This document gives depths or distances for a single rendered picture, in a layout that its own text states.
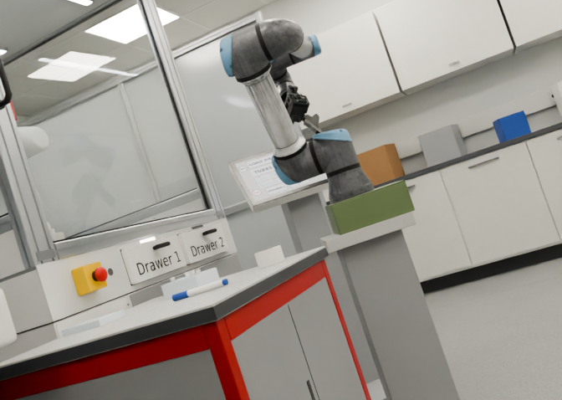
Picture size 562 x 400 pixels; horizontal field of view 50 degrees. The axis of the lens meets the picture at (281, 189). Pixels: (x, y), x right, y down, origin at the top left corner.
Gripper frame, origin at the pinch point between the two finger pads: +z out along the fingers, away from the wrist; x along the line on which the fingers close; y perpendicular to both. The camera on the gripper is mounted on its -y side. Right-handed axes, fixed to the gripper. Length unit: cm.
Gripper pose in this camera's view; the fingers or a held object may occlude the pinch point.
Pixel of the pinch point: (300, 134)
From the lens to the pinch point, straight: 206.6
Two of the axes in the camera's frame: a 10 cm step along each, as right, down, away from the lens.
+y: 2.7, -7.5, -6.0
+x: 9.3, 0.6, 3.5
